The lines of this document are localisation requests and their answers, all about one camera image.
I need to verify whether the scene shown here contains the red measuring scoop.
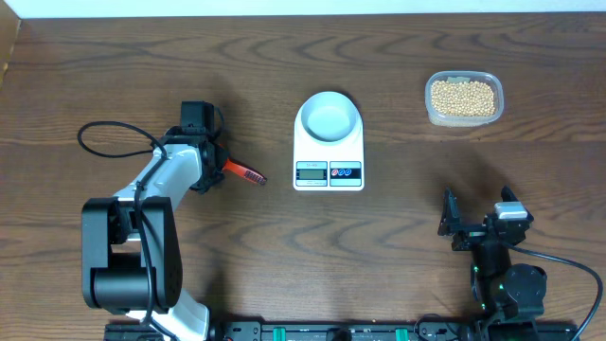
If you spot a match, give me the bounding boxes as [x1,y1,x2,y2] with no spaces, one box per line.
[223,158,267,186]

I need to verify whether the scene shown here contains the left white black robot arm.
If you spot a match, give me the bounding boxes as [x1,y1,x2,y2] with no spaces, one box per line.
[81,101,225,340]

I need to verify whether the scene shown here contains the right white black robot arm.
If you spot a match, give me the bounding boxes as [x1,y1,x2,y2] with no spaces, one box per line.
[437,187,547,322]

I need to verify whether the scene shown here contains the white kitchen scale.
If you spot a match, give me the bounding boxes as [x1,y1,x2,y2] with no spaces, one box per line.
[293,107,365,191]

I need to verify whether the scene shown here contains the white bowl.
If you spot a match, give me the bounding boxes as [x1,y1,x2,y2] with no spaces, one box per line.
[299,91,362,143]

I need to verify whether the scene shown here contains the soybeans in container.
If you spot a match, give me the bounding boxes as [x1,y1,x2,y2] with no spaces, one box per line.
[430,81,496,117]

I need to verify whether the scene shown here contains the clear plastic bean container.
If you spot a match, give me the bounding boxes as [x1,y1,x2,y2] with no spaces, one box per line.
[424,70,505,128]

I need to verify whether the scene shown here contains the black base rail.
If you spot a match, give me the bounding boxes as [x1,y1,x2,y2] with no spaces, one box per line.
[103,319,581,341]

